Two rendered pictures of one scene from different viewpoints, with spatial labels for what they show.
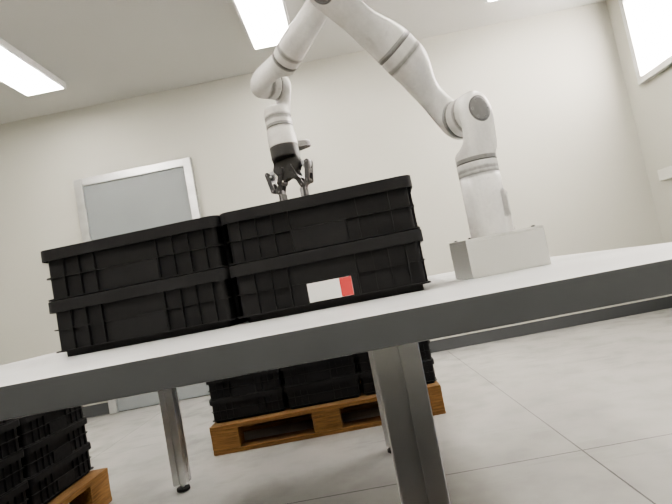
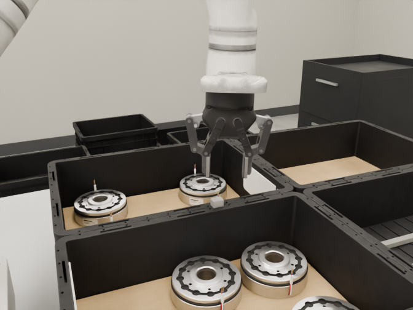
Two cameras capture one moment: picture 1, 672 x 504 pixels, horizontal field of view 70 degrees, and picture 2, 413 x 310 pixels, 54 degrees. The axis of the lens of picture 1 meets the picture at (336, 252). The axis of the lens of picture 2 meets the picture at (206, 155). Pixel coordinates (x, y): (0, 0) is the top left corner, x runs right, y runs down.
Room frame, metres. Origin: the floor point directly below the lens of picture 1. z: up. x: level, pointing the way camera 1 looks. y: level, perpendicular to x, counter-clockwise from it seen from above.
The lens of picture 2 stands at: (1.75, -0.23, 1.24)
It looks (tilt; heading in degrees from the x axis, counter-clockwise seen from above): 22 degrees down; 153
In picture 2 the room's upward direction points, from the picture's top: straight up
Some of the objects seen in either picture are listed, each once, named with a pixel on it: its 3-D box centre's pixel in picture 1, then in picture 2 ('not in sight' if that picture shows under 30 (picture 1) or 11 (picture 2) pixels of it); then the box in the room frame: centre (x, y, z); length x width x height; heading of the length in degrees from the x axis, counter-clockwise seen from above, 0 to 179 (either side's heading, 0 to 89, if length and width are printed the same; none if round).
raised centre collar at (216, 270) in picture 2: not in sight; (206, 275); (1.32, -0.01, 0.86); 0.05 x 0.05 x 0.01
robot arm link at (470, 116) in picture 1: (470, 132); not in sight; (1.09, -0.36, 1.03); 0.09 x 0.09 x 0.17; 24
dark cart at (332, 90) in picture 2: not in sight; (359, 139); (0.15, 1.60, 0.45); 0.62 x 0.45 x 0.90; 89
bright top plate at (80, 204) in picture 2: not in sight; (100, 202); (1.01, -0.09, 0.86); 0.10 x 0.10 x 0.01
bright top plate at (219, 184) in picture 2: not in sight; (203, 184); (1.03, 0.13, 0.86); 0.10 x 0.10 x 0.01
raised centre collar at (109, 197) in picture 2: not in sight; (100, 199); (1.01, -0.09, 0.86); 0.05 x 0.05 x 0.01
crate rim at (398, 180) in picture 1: (322, 210); (162, 179); (1.09, 0.01, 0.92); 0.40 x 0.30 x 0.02; 85
